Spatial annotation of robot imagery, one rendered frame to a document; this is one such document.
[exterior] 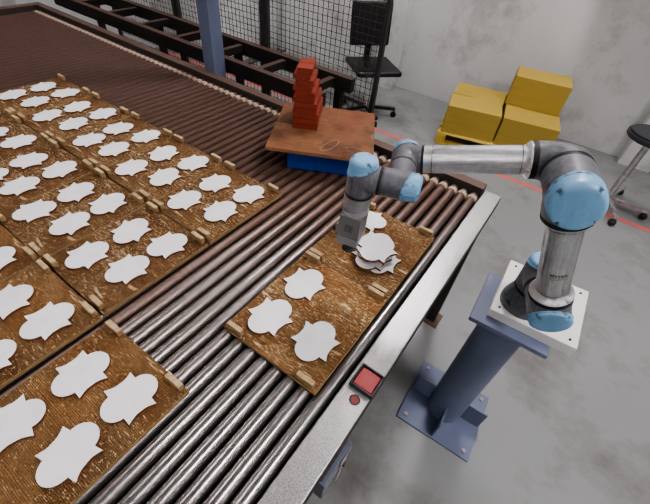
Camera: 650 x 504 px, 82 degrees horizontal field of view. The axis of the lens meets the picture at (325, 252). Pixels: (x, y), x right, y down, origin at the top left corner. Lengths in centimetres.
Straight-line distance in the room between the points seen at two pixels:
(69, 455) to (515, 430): 195
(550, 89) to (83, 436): 444
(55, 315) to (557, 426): 231
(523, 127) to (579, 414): 272
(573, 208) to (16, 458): 136
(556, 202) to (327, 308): 70
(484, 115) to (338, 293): 326
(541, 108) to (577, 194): 370
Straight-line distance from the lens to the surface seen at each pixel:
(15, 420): 123
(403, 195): 97
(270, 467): 104
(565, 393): 261
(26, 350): 135
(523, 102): 461
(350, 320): 121
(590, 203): 97
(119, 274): 141
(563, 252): 109
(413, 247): 150
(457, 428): 220
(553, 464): 237
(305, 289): 126
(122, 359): 122
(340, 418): 109
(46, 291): 147
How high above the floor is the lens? 192
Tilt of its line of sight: 45 degrees down
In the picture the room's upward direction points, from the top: 7 degrees clockwise
